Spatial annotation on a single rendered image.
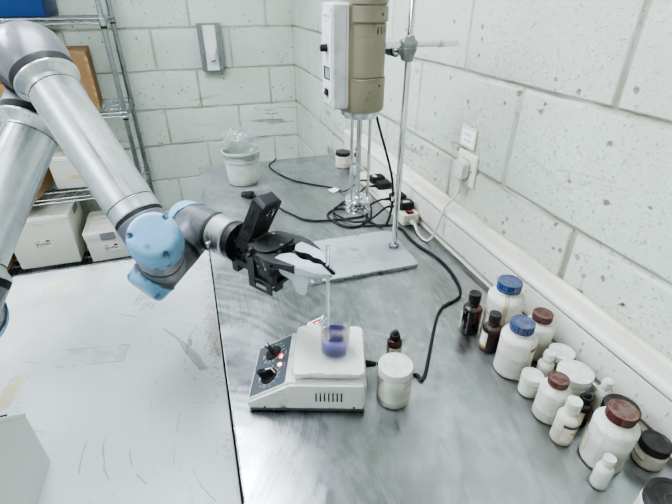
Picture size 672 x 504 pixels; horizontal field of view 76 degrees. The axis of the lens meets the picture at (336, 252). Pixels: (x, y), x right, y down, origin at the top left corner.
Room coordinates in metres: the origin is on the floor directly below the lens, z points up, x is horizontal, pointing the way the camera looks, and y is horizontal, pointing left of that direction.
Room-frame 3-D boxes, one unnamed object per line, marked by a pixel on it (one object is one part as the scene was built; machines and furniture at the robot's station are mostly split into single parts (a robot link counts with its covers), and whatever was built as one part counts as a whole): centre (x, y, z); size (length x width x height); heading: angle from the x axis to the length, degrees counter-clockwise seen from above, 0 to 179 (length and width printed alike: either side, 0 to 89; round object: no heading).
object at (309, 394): (0.56, 0.04, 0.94); 0.22 x 0.13 x 0.08; 89
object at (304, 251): (0.58, 0.03, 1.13); 0.09 x 0.03 x 0.06; 55
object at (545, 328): (0.64, -0.39, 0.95); 0.06 x 0.06 x 0.10
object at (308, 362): (0.56, 0.01, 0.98); 0.12 x 0.12 x 0.01; 89
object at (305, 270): (0.56, 0.05, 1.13); 0.09 x 0.03 x 0.06; 53
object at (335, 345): (0.55, 0.00, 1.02); 0.06 x 0.05 x 0.08; 156
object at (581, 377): (0.53, -0.41, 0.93); 0.06 x 0.06 x 0.07
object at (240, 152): (1.56, 0.35, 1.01); 0.14 x 0.14 x 0.21
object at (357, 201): (1.01, -0.06, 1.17); 0.07 x 0.07 x 0.25
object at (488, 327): (0.65, -0.31, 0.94); 0.04 x 0.04 x 0.09
